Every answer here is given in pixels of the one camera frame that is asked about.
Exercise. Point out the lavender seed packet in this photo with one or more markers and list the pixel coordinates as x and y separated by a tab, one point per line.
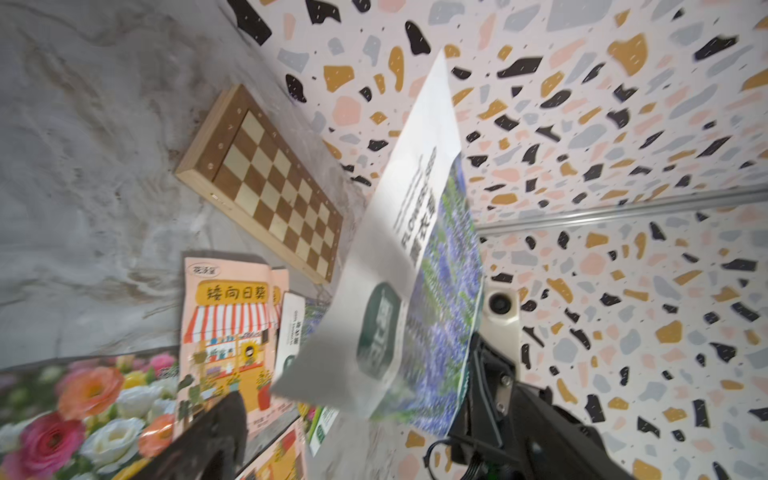
299	318
394	342

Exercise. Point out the colourful flower seed packet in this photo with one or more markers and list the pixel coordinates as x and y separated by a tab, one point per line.
316	423
94	418

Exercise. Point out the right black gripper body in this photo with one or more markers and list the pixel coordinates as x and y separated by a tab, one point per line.
506	429

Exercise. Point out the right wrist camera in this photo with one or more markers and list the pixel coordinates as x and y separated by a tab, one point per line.
500	325

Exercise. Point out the wooden chessboard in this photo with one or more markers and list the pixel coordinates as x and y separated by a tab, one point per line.
240	162

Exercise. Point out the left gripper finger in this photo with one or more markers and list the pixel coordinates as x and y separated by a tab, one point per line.
212	448

